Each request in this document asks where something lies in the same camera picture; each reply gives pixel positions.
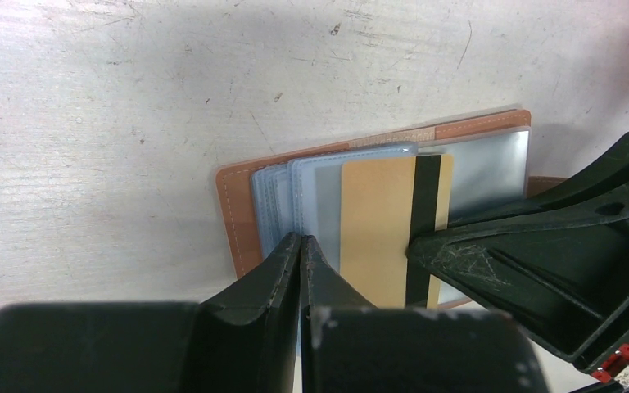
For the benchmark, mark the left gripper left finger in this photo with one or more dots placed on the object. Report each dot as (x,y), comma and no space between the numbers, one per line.
(243,339)

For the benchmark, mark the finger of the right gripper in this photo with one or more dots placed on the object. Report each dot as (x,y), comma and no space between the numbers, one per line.
(557,262)

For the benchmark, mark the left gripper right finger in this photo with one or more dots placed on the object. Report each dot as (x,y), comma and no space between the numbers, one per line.
(349,345)

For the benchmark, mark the gold credit card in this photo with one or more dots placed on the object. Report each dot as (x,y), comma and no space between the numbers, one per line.
(386,204)

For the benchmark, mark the brown leather card holder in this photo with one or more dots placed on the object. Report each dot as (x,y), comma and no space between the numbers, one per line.
(301,192)

